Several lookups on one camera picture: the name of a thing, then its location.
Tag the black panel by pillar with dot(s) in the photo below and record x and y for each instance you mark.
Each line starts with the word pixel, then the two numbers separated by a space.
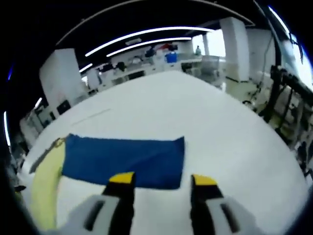
pixel 62 107

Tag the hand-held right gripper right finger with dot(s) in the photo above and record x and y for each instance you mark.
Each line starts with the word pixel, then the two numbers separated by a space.
pixel 220 215

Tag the ceiling light strip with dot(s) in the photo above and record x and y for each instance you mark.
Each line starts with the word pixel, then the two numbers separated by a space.
pixel 146 44
pixel 6 127
pixel 86 67
pixel 280 19
pixel 146 33

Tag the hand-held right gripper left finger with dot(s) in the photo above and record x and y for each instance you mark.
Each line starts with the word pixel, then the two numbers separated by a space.
pixel 97 213

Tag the blue container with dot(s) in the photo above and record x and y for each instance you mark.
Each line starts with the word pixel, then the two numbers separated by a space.
pixel 171 57

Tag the white pillar by window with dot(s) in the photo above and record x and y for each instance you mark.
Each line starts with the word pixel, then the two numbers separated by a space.
pixel 234 49

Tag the wide white pillar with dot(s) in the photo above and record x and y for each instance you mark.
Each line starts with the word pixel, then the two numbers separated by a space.
pixel 61 76

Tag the black stand rig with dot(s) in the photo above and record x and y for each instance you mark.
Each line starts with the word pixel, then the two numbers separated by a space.
pixel 293 80

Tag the white workbench shelving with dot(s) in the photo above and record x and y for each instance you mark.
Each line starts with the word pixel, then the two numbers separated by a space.
pixel 137 71

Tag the yellow blue grey garment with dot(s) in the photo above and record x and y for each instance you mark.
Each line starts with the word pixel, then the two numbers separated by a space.
pixel 110 159

